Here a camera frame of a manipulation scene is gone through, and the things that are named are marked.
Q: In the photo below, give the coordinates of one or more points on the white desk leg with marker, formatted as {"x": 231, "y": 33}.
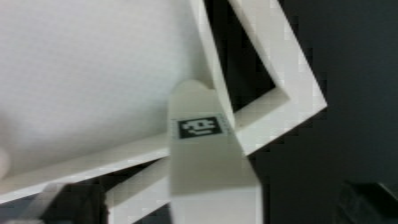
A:
{"x": 214, "y": 184}

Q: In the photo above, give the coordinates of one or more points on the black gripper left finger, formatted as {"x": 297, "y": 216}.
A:
{"x": 68, "y": 204}

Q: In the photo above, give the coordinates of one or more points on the white desk tabletop tray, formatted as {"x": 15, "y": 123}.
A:
{"x": 96, "y": 54}

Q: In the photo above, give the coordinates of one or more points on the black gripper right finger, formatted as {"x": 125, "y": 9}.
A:
{"x": 367, "y": 204}

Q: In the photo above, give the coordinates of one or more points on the white L-shaped obstacle wall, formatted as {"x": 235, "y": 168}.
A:
{"x": 265, "y": 119}

